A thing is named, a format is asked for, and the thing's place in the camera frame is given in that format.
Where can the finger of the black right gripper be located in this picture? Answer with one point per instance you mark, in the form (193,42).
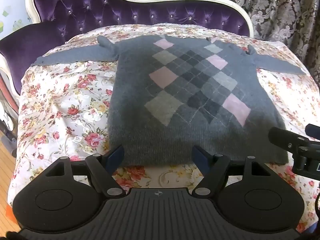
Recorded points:
(287,140)

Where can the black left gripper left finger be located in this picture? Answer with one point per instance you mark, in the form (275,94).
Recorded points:
(101,168)

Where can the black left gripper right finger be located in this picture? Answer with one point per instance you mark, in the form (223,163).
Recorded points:
(214,170)

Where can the grey argyle knit sweater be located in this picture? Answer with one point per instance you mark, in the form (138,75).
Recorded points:
(171,94)

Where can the dark bedside furniture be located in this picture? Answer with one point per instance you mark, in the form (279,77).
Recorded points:
(8,115)

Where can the grey damask curtain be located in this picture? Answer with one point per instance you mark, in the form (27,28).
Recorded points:
(293,22)

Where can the purple tufted headboard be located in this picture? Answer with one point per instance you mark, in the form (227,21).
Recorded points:
(53,22)

